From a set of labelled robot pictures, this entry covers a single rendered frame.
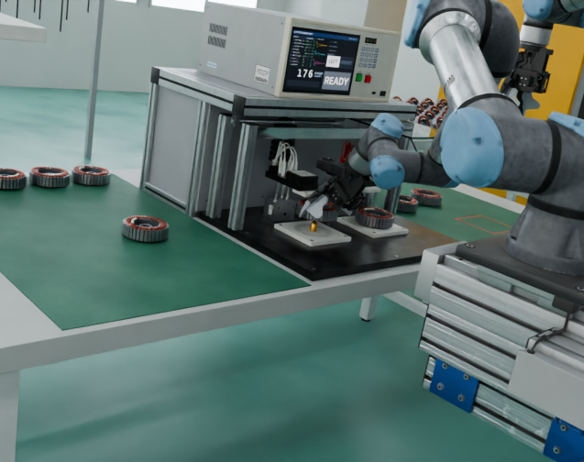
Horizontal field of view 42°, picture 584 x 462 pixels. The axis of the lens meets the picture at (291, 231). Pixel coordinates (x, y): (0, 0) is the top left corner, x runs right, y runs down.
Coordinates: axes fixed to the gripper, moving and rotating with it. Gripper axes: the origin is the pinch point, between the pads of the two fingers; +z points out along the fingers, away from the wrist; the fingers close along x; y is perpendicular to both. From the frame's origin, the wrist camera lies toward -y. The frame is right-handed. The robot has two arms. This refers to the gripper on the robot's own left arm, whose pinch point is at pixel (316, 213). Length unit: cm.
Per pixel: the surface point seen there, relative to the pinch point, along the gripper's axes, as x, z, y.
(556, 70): 347, 38, -136
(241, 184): -20.1, -1.0, -10.6
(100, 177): -33, 33, -47
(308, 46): -0.8, -29.9, -32.3
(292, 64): -5.3, -25.5, -29.8
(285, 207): -0.2, 8.2, -9.4
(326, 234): 1.9, 2.8, 5.4
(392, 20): 329, 96, -262
